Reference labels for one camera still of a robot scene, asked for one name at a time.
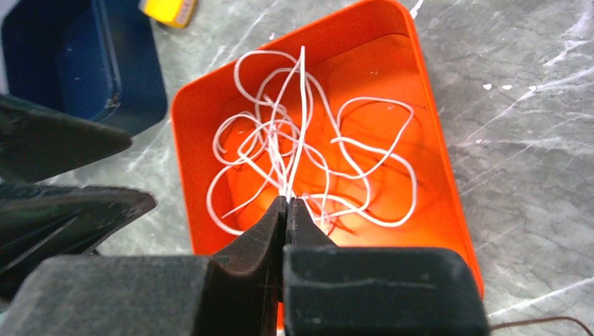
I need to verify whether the orange plastic bin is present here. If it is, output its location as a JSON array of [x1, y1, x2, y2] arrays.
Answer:
[[172, 1, 484, 301]]

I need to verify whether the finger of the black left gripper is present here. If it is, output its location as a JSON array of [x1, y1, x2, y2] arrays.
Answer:
[[1, 183, 156, 302], [1, 94, 132, 183]]

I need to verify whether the navy blue tray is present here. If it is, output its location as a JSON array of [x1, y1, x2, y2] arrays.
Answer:
[[1, 1, 168, 135]]

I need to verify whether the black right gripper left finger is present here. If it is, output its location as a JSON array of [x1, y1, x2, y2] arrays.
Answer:
[[1, 197, 287, 335]]

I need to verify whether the brown thin cable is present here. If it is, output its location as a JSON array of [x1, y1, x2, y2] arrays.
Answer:
[[489, 316, 594, 336]]

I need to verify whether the yellow block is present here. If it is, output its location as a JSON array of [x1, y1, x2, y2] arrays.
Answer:
[[139, 0, 198, 29]]

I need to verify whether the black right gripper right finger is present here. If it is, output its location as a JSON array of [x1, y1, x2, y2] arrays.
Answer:
[[283, 198, 490, 335]]

